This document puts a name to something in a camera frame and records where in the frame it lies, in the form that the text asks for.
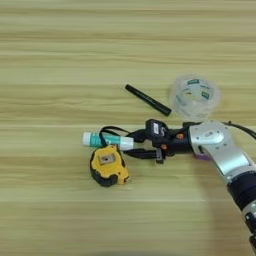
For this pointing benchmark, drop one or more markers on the purple eraser block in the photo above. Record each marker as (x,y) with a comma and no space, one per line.
(201,156)

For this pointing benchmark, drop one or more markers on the clear packing tape roll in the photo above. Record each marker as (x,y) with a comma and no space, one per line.
(195,108)

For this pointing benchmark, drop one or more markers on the black box with white label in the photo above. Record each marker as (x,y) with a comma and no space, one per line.
(156,129)

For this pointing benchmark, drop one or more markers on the black marker pen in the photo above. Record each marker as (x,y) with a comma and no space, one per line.
(148,100)

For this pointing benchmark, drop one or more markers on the yellow black tape measure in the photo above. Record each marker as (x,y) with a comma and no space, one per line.
(108,168)

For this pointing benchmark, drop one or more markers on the white and green glue stick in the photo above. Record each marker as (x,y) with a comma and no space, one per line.
(125,143)

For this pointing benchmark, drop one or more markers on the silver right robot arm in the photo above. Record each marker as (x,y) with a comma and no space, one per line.
(226,153)

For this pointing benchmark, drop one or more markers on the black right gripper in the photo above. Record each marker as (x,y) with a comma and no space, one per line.
(176,143)

